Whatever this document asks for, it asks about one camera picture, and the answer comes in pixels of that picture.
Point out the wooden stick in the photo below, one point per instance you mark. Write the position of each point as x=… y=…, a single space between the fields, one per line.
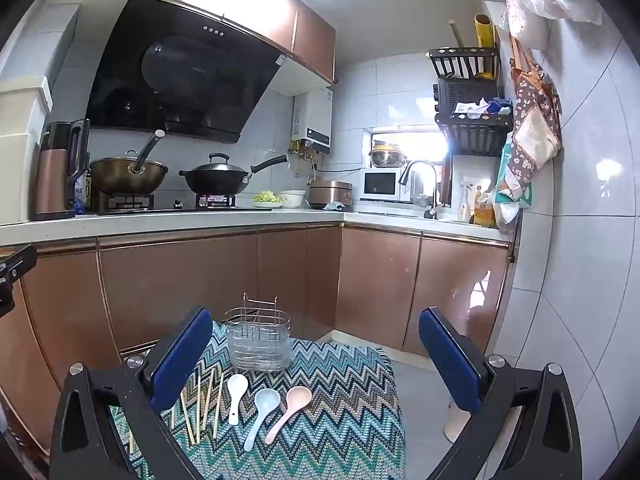
x=455 y=35

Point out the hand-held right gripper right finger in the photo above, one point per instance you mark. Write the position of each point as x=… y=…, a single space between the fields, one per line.
x=447 y=360

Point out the white spray bottle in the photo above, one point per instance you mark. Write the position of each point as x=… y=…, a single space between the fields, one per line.
x=465 y=207

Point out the gas stove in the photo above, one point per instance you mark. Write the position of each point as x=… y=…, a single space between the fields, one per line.
x=170 y=205

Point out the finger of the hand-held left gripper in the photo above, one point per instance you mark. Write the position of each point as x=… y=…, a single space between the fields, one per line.
x=17 y=262

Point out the green white bag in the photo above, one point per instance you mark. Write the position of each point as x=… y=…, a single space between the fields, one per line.
x=515 y=195

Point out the black dish rack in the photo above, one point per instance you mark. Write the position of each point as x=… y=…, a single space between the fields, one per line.
x=470 y=135

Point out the pink plastic spoon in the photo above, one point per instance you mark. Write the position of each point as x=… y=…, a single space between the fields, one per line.
x=299 y=396

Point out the crumpled white blue packets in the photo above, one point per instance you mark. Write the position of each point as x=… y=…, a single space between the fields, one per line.
x=482 y=108

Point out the copper lower kitchen cabinets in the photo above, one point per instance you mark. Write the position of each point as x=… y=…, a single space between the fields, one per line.
x=175 y=285

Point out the copper rice cooker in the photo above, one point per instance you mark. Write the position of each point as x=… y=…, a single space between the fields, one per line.
x=330 y=191

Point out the brown floral apron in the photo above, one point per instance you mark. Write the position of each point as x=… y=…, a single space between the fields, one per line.
x=535 y=125

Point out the white blue packet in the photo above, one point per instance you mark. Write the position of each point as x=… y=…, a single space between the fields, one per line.
x=79 y=195

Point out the yellow roll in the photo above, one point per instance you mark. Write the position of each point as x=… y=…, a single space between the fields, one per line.
x=483 y=35

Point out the row of wooden chopsticks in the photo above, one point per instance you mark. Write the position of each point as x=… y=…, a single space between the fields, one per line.
x=198 y=410

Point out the black range hood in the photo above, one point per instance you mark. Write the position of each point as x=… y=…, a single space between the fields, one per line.
x=200 y=60

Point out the white microwave oven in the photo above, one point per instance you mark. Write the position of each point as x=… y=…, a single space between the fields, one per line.
x=377 y=185

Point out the yellow gas valve pipes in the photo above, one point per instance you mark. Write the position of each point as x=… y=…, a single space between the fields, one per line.
x=300 y=157

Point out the steel kitchen faucet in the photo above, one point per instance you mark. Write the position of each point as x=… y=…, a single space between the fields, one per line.
x=436 y=195

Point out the black wok with lid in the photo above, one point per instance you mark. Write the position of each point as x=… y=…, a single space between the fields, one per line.
x=215 y=180

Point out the grey cloth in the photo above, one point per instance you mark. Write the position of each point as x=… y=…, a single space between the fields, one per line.
x=335 y=205

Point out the zigzag patterned knit cloth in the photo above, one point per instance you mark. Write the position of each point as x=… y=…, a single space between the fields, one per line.
x=340 y=410

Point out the yellow detergent bottle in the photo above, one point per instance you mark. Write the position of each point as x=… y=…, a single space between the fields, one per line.
x=484 y=212

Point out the copper thermos kettle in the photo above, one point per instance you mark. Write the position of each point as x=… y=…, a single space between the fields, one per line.
x=55 y=180

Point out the light blue plastic spoon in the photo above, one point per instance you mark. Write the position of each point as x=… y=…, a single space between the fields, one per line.
x=266 y=400

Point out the plate of green vegetables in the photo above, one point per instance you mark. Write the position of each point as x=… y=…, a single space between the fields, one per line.
x=267 y=196

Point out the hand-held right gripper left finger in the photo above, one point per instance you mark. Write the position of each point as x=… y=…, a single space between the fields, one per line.
x=180 y=357

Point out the yellow label bottle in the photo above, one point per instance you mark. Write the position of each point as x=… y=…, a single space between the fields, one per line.
x=88 y=192

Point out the white plastic spoon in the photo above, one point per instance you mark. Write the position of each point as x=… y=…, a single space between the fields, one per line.
x=237 y=384

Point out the white water heater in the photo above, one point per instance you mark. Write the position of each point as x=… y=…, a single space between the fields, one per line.
x=312 y=120

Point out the white plate with greens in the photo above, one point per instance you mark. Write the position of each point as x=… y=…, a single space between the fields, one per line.
x=292 y=200

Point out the kitchen window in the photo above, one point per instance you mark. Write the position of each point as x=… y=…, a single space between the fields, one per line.
x=420 y=147

